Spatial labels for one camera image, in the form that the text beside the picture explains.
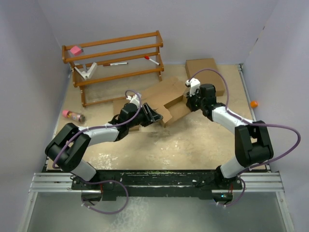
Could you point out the white eraser brush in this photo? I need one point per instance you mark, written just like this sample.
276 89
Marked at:
87 73

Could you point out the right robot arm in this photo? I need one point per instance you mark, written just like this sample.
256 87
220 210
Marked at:
252 140

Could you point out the red capped marker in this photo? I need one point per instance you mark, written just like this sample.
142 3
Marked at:
153 61

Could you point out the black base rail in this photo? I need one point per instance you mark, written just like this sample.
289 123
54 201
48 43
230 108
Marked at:
107 185

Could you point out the black capped white marker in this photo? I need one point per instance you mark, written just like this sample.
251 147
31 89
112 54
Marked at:
115 64

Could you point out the pink eraser block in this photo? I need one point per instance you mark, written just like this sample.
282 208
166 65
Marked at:
76 50

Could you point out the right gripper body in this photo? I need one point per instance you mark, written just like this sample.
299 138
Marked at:
195 101

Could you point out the small closed cardboard box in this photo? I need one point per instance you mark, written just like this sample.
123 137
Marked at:
117 106

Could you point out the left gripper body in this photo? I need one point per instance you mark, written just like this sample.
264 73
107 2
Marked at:
143 118

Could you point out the wooden rack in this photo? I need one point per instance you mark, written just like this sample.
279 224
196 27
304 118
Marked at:
109 83

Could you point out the small pink capped bottle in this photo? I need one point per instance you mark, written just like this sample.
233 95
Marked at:
78 117

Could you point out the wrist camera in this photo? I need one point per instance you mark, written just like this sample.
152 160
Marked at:
193 84
135 99

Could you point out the large closed cardboard box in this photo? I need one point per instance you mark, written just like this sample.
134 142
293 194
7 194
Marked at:
205 77

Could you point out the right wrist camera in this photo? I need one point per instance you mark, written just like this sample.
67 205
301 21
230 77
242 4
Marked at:
193 84

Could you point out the orange ball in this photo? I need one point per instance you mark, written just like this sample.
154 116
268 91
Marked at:
253 104

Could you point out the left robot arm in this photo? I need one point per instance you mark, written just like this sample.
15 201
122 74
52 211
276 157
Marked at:
70 144

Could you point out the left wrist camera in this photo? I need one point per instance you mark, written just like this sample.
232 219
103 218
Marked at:
135 99

